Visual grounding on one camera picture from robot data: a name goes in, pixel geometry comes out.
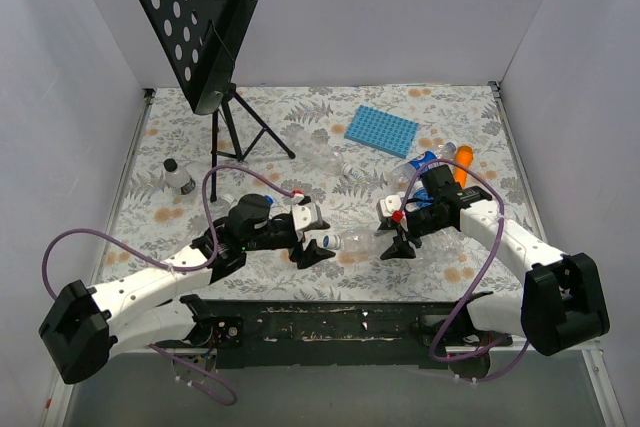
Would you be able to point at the small black cap bottle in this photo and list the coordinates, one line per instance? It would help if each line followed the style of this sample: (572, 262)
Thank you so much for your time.
(178, 178)

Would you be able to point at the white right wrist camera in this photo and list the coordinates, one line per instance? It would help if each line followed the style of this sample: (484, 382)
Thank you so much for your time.
(389, 211)

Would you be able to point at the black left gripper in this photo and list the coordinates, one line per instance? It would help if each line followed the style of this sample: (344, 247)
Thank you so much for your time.
(283, 232)

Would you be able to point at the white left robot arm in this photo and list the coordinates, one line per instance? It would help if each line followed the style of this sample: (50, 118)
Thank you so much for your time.
(130, 302)

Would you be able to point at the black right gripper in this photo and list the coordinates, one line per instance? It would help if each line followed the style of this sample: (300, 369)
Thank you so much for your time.
(409, 226)

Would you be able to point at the clear bottle pocari cap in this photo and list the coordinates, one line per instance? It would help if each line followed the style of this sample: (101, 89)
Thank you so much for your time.
(358, 241)

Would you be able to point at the black music stand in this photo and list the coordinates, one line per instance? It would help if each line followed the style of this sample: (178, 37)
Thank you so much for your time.
(202, 40)

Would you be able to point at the clear bottle green logo cap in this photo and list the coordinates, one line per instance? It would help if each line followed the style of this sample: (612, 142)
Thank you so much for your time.
(321, 154)

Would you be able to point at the blue studded building plate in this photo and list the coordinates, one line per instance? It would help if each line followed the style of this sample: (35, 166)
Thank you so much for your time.
(382, 131)

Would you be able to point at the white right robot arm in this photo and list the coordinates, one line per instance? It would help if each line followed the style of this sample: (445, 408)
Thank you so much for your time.
(562, 303)

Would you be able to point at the large crumpled clear bottle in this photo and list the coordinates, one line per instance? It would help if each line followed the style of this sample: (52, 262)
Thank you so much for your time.
(443, 246)

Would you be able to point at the blue label pepsi bottle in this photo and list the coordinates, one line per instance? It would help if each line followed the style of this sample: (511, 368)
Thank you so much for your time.
(401, 175)

